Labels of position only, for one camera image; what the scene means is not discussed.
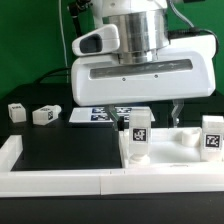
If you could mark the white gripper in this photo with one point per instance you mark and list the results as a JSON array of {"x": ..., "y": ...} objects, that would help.
[{"x": 183, "y": 69}]

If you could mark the white square table top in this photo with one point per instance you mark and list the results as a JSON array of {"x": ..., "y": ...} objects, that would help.
[{"x": 168, "y": 146}]

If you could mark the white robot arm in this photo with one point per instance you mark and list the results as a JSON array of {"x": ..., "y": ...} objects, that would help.
[{"x": 131, "y": 56}]

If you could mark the white U-shaped fence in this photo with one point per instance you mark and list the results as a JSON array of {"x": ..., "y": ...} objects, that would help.
[{"x": 192, "y": 177}]

